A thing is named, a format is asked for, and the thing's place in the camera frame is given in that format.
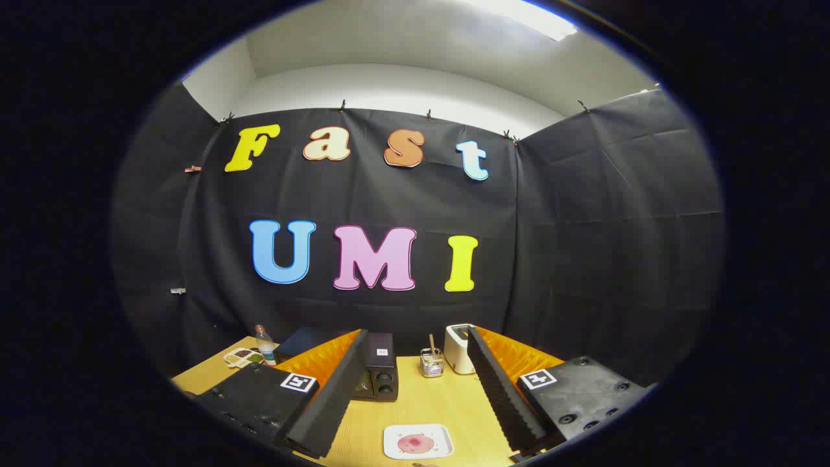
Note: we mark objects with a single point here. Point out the white square plate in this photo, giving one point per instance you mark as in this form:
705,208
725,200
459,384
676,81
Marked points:
441,431

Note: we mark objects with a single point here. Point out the black toaster oven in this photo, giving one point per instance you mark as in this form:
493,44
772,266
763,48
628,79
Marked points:
379,366

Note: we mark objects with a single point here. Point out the pink round food slice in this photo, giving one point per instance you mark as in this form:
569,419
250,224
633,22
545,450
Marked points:
415,443

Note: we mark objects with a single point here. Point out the white bread toaster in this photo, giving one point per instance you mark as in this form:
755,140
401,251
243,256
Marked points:
457,350

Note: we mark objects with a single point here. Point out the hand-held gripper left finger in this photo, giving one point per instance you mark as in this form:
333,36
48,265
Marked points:
337,402

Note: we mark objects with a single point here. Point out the clear plastic bottle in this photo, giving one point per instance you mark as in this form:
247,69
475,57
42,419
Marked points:
264,347

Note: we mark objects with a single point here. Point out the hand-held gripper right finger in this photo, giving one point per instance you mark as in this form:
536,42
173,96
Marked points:
499,395

